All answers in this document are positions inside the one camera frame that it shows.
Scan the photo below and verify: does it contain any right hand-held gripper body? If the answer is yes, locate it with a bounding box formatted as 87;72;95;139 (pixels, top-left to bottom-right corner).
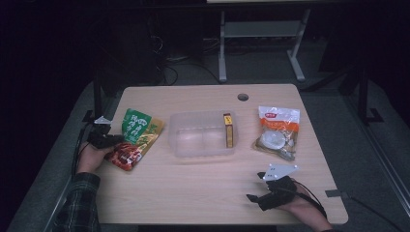
257;163;299;212

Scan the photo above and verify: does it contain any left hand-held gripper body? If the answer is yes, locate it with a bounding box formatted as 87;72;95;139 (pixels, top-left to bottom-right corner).
87;115;112;150

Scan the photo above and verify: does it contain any green and red seasoning packet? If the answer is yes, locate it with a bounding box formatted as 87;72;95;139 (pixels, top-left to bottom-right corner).
105;107;165;172

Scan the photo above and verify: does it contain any small yellow box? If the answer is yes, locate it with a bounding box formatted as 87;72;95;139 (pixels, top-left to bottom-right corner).
222;112;235;149

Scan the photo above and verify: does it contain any clear plastic container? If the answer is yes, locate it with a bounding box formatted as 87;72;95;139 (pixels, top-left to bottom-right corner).
167;109;240;159

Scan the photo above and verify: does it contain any person's left hand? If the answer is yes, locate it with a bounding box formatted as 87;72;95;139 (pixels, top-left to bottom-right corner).
76;142;114;174

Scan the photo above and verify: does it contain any person's right hand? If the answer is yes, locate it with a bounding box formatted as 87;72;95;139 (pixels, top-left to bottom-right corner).
278;185;328;225

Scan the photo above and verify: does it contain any black metal stand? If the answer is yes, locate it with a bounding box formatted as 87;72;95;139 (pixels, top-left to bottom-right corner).
81;69;104;127
355;66;385;126

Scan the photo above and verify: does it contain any orange and white snack bag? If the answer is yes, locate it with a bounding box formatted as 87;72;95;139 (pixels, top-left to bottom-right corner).
251;105;302;160

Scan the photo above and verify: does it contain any grey tape strip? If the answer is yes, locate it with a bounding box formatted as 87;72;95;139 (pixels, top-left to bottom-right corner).
324;188;350;199

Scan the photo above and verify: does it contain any left hand-held gripper black cable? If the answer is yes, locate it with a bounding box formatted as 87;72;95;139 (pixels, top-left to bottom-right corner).
71;121;95;177

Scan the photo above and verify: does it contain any hand-held gripper black cable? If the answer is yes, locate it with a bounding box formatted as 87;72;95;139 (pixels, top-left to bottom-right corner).
71;121;95;177
290;180;329;219

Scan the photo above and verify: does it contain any right hand-held gripper black cable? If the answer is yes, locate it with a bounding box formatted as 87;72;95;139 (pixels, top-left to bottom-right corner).
290;180;329;219

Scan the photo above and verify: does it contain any grey metal rail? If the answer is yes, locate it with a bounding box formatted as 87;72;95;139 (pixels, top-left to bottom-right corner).
341;95;410;209
42;95;115;232

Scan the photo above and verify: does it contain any black floor cable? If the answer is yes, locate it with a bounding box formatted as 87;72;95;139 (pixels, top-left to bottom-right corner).
161;56;224;87
348;194;404;232

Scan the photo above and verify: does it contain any white metal table frame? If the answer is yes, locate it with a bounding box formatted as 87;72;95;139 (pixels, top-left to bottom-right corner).
206;0;343;83

